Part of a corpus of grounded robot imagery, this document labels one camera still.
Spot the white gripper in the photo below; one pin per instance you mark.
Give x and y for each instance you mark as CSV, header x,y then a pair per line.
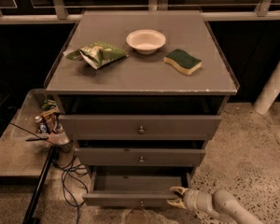
x,y
189,198

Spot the grey bottom drawer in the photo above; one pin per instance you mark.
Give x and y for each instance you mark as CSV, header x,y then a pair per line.
x,y
129,186

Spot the grey drawer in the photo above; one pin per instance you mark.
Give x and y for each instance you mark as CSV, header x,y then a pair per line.
x,y
140,127
129,186
143,156

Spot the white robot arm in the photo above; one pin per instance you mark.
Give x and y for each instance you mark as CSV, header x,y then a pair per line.
x,y
222,205

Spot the grey middle drawer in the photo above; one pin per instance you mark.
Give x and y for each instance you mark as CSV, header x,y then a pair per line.
x,y
143,156

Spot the grey drawer cabinet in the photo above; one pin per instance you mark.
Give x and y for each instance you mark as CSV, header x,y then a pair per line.
x,y
143,84

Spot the grey top drawer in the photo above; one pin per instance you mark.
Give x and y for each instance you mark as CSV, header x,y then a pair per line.
x,y
140,127

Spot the green yellow sponge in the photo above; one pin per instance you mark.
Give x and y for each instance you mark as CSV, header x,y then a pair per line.
x,y
182,61

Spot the black stand pole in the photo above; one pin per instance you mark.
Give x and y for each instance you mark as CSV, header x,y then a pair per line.
x,y
29,215

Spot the soda can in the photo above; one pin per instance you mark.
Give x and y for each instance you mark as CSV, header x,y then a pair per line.
x,y
41,124

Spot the brown snack packet in bin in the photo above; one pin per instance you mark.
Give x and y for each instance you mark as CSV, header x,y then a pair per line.
x,y
51,117

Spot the white paper bowl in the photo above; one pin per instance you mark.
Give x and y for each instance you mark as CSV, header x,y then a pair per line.
x,y
146,41

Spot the clear plastic bin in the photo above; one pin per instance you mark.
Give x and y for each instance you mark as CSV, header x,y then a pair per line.
x,y
25,129

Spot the green snack packet in bin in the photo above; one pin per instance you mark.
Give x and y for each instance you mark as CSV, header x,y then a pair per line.
x,y
48,105

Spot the green chip bag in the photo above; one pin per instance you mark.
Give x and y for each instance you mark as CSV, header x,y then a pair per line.
x,y
97,54

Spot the metal window railing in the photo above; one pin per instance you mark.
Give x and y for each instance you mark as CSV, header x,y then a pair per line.
x,y
70,11

